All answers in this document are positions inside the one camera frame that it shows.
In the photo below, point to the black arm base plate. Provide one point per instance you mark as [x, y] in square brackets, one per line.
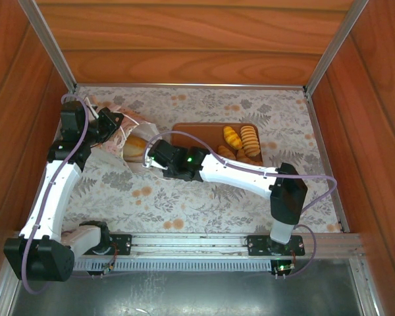
[123, 243]
[256, 245]

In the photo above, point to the white pink patterned paper bag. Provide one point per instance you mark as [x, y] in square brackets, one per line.
[148, 131]

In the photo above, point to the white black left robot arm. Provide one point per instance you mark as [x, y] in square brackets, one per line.
[52, 197]

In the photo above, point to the brown rectangular tray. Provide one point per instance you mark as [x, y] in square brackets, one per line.
[200, 135]

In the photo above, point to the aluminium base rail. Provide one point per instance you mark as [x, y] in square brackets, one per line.
[191, 242]

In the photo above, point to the yellow striped fake bread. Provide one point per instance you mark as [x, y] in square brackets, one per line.
[232, 137]

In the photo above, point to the aluminium frame bar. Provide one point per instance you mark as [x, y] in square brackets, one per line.
[0, 296]
[367, 289]

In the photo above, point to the floral grey tablecloth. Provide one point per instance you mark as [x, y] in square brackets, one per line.
[184, 197]

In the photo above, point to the small circuit board green light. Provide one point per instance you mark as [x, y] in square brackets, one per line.
[283, 267]

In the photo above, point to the aluminium table edge strip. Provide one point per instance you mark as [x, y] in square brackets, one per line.
[326, 158]
[200, 85]

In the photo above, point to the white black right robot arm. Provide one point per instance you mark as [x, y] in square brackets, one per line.
[237, 174]

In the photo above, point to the grey metal sheet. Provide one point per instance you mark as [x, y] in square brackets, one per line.
[184, 293]

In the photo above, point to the aluminium corner post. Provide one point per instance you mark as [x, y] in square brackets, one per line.
[44, 36]
[340, 36]

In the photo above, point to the small fake croissant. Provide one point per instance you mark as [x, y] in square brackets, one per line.
[225, 152]
[245, 157]

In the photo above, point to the ridged long fake bread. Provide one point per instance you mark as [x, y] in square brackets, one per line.
[250, 141]

